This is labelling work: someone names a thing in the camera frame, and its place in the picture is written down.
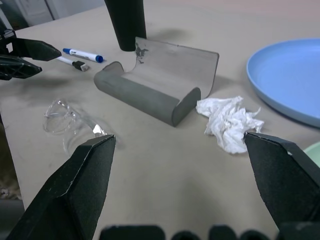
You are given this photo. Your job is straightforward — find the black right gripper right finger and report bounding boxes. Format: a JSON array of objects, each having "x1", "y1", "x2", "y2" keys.
[{"x1": 243, "y1": 131, "x2": 320, "y2": 232}]

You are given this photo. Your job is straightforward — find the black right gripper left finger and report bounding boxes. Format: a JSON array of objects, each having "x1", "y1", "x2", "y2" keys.
[{"x1": 6, "y1": 134, "x2": 117, "y2": 240}]

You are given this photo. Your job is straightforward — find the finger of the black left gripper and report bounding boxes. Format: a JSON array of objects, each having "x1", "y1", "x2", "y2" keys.
[
  {"x1": 0, "y1": 55, "x2": 43, "y2": 81},
  {"x1": 13, "y1": 38, "x2": 63, "y2": 61}
]

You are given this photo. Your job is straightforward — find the clear plastic glasses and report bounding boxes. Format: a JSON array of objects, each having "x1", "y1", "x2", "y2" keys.
[{"x1": 42, "y1": 99, "x2": 118, "y2": 159}]

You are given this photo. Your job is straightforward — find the white tissue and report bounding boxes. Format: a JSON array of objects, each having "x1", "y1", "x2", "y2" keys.
[{"x1": 195, "y1": 95, "x2": 265, "y2": 155}]

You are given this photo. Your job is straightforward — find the clear plastic bag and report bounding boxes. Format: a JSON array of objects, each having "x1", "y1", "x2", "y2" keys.
[{"x1": 93, "y1": 36, "x2": 220, "y2": 128}]

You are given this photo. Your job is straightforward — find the black capped white marker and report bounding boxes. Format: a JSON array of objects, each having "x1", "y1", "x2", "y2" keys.
[{"x1": 56, "y1": 56, "x2": 90, "y2": 73}]

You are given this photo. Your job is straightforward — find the green plastic plate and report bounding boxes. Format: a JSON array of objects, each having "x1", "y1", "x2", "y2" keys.
[{"x1": 302, "y1": 141, "x2": 320, "y2": 169}]

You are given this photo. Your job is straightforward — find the blue capped whiteboard marker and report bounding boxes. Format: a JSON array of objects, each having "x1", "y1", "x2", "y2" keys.
[{"x1": 62, "y1": 47, "x2": 105, "y2": 64}]

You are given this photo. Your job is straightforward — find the blue plastic plate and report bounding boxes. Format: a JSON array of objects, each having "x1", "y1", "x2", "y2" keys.
[{"x1": 246, "y1": 37, "x2": 320, "y2": 129}]

